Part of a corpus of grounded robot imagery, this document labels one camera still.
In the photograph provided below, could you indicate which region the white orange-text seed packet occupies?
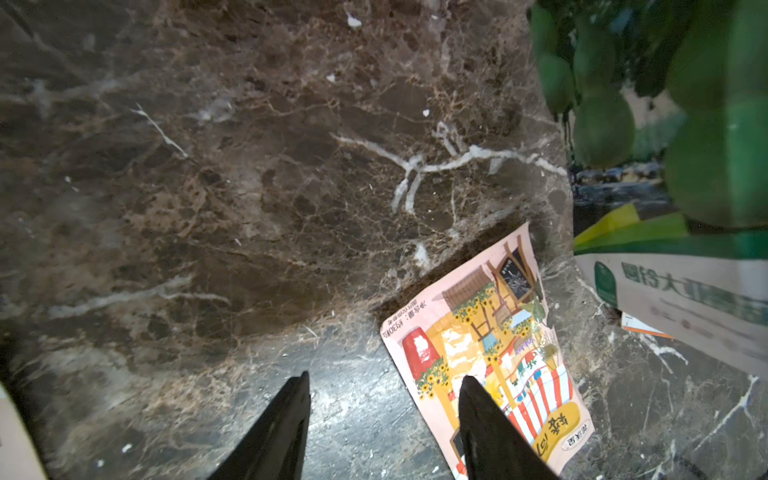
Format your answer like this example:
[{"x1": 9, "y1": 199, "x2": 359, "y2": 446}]
[{"x1": 380, "y1": 225, "x2": 594, "y2": 479}]

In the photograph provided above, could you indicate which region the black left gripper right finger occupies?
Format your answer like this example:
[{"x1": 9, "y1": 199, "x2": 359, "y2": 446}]
[{"x1": 458, "y1": 375, "x2": 558, "y2": 480}]

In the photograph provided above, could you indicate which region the green pea seed packet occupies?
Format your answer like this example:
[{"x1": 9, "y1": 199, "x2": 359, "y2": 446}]
[{"x1": 527, "y1": 0, "x2": 767, "y2": 378}]

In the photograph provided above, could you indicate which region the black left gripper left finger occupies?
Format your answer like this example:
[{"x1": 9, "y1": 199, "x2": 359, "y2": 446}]
[{"x1": 209, "y1": 371, "x2": 311, "y2": 480}]

